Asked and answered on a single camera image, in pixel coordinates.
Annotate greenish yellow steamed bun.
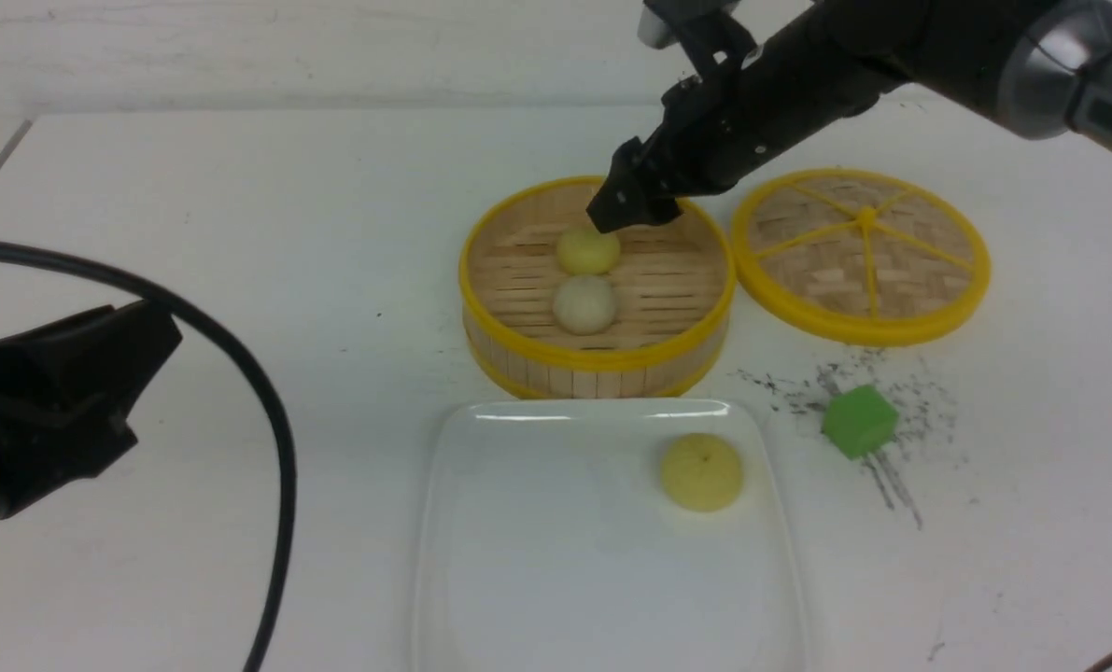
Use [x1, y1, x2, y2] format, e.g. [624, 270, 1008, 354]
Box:
[659, 433, 744, 513]

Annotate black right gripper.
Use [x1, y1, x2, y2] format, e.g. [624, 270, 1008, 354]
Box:
[586, 19, 855, 234]

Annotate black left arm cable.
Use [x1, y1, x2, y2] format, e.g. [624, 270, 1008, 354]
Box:
[0, 237, 298, 672]

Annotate white rectangular plate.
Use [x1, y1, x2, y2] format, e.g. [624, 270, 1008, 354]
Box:
[410, 399, 816, 671]

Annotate green cube block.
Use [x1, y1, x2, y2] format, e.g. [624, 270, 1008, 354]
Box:
[822, 385, 900, 462]

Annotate white steamed bun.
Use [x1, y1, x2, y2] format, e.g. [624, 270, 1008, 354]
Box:
[552, 275, 618, 335]

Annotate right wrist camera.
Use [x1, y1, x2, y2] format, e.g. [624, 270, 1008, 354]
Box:
[638, 1, 761, 80]

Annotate bamboo steamer basket yellow rims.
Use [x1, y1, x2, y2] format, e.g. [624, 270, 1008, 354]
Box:
[458, 175, 738, 399]

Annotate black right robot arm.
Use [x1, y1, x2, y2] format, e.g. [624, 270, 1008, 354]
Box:
[586, 1, 1112, 233]

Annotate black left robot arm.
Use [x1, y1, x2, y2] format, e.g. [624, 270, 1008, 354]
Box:
[0, 302, 183, 522]

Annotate bamboo steamer lid yellow rim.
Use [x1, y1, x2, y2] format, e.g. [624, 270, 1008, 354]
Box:
[729, 167, 992, 347]

